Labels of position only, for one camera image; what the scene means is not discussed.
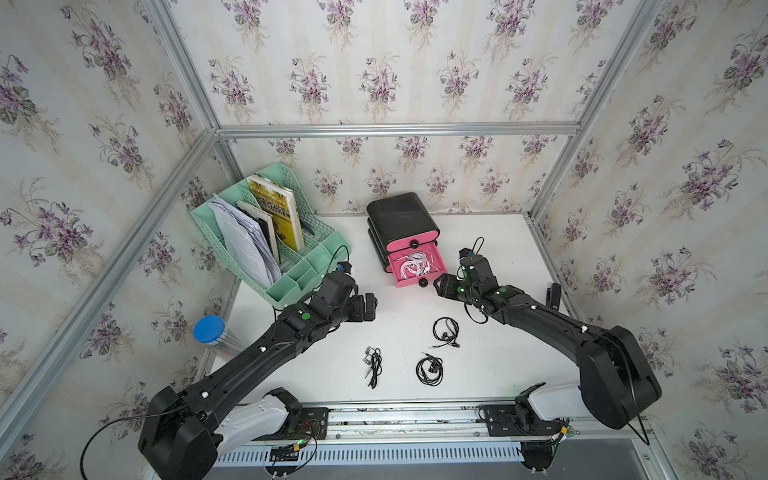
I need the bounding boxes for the white earphones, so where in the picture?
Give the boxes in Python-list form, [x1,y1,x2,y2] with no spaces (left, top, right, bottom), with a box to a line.
[410,250,434,271]
[400,259,424,279]

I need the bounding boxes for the black earphones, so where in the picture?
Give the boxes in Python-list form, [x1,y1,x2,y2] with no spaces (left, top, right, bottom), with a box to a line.
[363,346,383,389]
[415,354,444,387]
[432,316,460,349]

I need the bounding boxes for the pink top drawer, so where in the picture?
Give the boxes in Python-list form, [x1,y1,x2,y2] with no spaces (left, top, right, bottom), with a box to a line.
[386,229,440,253]

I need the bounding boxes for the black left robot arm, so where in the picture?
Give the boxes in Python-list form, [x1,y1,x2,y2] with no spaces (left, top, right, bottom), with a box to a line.
[138,271,378,479]

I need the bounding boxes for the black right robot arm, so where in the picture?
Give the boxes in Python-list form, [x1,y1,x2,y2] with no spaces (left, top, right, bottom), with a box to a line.
[433,267,662,430]

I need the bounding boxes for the black drawer cabinet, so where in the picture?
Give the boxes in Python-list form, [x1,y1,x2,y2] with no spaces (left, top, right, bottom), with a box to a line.
[366,192,440,273]

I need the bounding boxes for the black stapler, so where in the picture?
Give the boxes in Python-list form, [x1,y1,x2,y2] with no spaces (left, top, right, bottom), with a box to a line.
[546,283,562,310]

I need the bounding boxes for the green desk organizer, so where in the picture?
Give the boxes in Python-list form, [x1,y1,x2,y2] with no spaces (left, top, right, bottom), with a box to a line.
[190,163,352,309]

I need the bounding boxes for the black white notebook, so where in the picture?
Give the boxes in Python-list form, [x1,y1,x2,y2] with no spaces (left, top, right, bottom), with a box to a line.
[236,201,280,262]

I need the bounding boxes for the yellow book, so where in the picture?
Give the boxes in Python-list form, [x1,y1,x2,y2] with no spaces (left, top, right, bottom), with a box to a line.
[246,174,306,253]

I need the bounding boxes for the white paper stack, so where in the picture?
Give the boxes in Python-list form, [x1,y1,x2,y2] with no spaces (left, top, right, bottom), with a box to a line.
[209,195,281,289]

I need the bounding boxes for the blue lid container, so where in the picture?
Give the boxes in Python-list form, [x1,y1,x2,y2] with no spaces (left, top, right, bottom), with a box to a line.
[192,315,246,359]

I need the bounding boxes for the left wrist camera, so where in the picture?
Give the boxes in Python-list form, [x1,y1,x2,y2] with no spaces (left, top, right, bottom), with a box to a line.
[330,261,356,289]

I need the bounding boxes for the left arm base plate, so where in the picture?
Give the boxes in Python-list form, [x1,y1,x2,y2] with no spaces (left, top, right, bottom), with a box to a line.
[253,387,330,441]

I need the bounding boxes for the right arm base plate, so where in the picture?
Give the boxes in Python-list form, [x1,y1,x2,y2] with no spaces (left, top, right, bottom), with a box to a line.
[478,382,567,437]

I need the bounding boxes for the aluminium front rail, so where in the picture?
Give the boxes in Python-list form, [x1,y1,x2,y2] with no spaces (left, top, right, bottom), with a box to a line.
[212,403,674,479]

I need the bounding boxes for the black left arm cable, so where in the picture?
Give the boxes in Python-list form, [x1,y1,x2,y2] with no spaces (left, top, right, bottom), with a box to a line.
[79,404,181,480]

